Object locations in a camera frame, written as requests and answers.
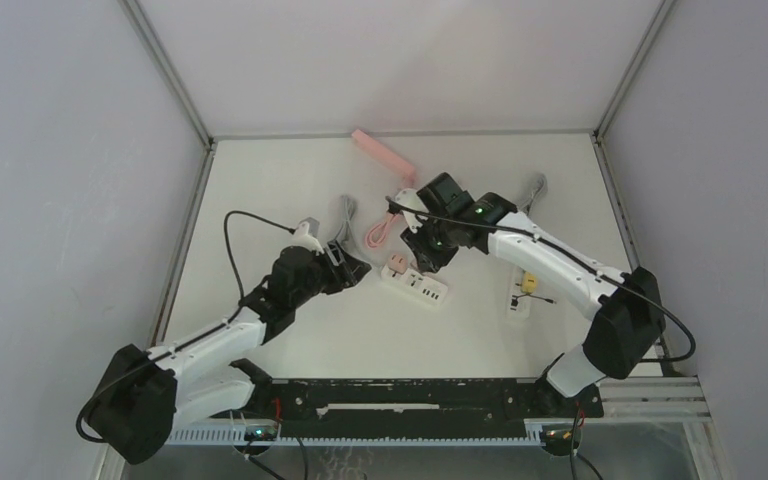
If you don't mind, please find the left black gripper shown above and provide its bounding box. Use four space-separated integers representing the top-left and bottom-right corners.
290 240 370 308

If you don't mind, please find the pink plug adapter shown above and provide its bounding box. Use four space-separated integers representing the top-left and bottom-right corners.
387 253 409 277

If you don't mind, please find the white power strip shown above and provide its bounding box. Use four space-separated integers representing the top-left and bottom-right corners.
380 266 449 308
506 267 532 322

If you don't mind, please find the yellow plug adapter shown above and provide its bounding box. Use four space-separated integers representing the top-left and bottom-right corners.
520 272 538 294

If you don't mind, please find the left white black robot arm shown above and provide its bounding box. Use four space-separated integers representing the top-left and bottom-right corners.
75 218 372 464

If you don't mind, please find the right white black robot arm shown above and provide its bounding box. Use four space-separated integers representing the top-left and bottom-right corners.
387 173 696 416

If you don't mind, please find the pink power strip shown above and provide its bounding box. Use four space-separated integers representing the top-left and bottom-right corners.
350 129 416 187

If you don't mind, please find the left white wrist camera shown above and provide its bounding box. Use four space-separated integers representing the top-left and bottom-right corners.
290 217 324 255

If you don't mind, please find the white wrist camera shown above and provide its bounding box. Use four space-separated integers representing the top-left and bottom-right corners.
290 217 324 255
394 188 428 233

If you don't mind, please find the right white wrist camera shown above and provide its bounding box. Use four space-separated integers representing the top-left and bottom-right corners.
394 188 428 233

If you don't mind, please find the grey coiled cable left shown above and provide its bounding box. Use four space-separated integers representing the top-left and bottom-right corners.
332 193 360 250

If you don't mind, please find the grey coiled cable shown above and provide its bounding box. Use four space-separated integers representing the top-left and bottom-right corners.
519 172 550 213
332 193 360 250

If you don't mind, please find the grey coiled cable right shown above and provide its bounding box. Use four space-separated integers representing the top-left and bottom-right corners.
519 172 550 213

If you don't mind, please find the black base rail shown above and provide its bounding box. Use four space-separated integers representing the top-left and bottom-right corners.
208 377 605 440

